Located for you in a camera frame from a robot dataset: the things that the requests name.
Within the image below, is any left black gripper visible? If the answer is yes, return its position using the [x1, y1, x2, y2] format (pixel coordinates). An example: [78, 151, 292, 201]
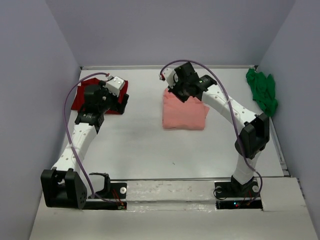
[97, 80, 128, 115]

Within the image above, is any pink polo shirt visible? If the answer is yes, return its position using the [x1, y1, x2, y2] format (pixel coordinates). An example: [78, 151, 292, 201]
[162, 88, 210, 131]

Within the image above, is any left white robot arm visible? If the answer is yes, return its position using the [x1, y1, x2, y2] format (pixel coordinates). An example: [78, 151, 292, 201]
[40, 76, 129, 209]

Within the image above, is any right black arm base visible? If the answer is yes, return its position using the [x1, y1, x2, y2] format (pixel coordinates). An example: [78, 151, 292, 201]
[212, 177, 263, 210]

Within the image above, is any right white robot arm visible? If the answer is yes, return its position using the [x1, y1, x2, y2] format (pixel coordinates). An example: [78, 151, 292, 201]
[162, 61, 270, 196]

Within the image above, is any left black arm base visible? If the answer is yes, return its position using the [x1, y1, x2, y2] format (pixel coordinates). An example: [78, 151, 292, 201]
[83, 172, 128, 211]

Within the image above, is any folded red t-shirt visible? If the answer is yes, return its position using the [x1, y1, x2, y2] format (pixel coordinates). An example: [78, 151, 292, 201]
[71, 77, 129, 115]

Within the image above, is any crumpled green t-shirt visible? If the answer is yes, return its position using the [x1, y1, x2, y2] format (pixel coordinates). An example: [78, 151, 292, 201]
[246, 68, 279, 117]

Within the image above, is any white foam block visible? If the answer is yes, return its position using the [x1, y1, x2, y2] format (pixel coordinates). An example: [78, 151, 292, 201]
[126, 180, 215, 202]

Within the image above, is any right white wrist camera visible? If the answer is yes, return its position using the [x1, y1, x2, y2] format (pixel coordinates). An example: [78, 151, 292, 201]
[159, 67, 179, 89]

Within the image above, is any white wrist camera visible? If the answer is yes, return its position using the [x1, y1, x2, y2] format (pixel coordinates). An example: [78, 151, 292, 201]
[159, 67, 179, 89]
[105, 76, 126, 97]

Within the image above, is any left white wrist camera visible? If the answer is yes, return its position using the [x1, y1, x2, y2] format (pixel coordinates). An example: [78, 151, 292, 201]
[105, 76, 126, 97]

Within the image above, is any aluminium rear table rail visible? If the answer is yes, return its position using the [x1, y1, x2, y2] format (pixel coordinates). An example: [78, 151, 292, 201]
[80, 65, 258, 71]

